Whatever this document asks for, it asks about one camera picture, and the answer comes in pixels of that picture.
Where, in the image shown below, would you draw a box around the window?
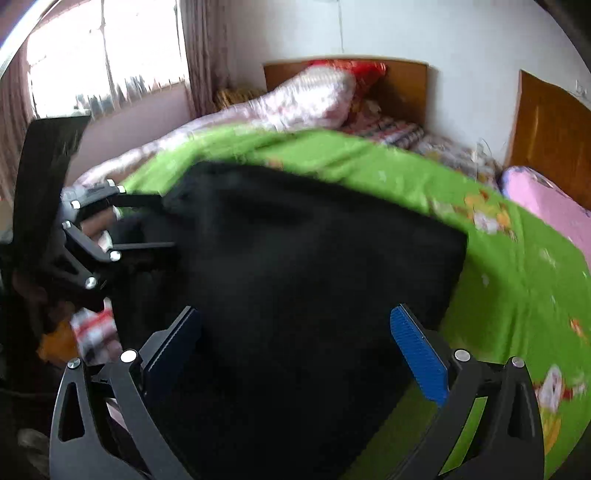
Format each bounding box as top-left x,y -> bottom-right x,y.
25,0 -> 190,118

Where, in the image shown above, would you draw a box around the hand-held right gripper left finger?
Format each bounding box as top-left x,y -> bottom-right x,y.
48,305 -> 204,480

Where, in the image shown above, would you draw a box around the green printed cloth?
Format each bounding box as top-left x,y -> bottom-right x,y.
121,126 -> 591,480

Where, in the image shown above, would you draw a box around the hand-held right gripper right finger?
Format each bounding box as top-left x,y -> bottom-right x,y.
389,303 -> 546,480

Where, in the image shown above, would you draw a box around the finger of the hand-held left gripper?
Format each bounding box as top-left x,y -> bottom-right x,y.
61,223 -> 175,290
64,180 -> 163,223

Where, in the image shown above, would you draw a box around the black pants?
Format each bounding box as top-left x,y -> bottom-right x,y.
108,161 -> 469,480

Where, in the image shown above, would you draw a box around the red patterned pillow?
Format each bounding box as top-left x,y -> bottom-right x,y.
307,59 -> 389,125

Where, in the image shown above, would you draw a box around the large wooden headboard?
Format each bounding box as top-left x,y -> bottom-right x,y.
504,69 -> 591,213

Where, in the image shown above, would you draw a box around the small wooden headboard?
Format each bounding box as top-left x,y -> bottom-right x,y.
263,58 -> 429,125

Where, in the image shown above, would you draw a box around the orange object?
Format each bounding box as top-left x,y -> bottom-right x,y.
38,323 -> 79,365

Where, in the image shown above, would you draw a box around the white floral quilt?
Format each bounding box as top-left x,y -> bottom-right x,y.
62,69 -> 358,195

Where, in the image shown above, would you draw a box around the person's left hand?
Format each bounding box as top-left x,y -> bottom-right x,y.
82,210 -> 116,243

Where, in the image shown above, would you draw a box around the striped mauve curtain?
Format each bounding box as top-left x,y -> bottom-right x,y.
178,0 -> 232,116
0,55 -> 33,204

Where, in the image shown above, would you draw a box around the red and white packet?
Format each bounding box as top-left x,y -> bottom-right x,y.
71,298 -> 122,365

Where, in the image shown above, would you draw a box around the bed with checkered sheet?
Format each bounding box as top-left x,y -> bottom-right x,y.
344,115 -> 502,190

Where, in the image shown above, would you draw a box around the yellow patterned cloth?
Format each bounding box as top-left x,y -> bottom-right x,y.
213,84 -> 266,112

